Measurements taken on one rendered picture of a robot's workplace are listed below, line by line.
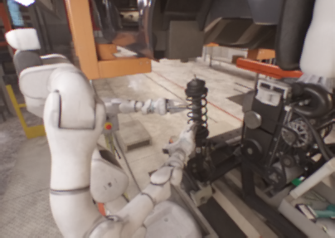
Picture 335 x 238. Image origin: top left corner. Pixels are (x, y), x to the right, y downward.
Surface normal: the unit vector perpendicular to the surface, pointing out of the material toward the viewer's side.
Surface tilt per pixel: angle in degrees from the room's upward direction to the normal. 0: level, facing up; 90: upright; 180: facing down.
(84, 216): 75
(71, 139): 66
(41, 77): 90
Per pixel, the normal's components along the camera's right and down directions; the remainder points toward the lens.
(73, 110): 0.63, 0.04
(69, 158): 0.35, -0.06
